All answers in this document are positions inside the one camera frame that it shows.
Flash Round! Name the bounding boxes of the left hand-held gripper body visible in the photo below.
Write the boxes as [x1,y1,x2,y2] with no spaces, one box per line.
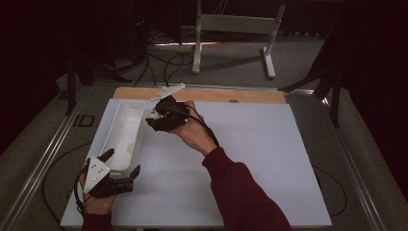
[84,156,135,198]

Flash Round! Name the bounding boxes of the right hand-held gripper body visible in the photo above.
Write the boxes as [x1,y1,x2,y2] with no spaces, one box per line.
[150,82,191,131]

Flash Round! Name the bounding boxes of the white plastic bin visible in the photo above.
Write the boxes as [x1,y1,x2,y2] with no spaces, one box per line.
[100,99,149,177]

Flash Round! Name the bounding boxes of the person's left hand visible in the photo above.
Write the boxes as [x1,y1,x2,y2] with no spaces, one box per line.
[78,163,116,216]

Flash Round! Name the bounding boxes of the person's right hand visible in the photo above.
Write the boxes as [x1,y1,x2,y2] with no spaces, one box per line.
[170,99,219,158]

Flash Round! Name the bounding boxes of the black stand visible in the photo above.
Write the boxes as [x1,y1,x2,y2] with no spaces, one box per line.
[278,18,343,129]
[65,47,133,116]

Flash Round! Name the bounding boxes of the white metal stand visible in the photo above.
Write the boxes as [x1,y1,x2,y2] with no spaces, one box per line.
[191,0,287,80]

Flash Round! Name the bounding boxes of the black floor cable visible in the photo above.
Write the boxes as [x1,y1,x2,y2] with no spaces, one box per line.
[133,51,158,89]
[163,52,193,90]

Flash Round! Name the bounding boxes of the aluminium floor rail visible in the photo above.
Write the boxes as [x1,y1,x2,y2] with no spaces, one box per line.
[0,86,89,231]
[320,95,389,231]
[140,81,316,96]

